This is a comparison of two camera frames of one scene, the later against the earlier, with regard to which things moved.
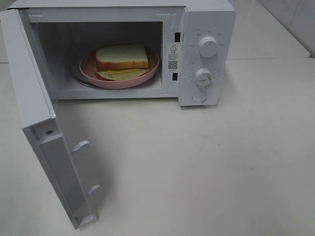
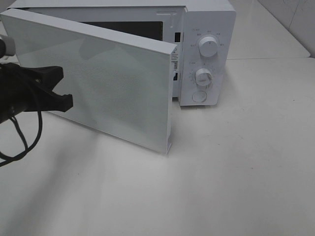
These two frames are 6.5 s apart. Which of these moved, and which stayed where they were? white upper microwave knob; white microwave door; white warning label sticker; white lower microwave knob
Moved: white microwave door
Stayed: white warning label sticker; white upper microwave knob; white lower microwave knob
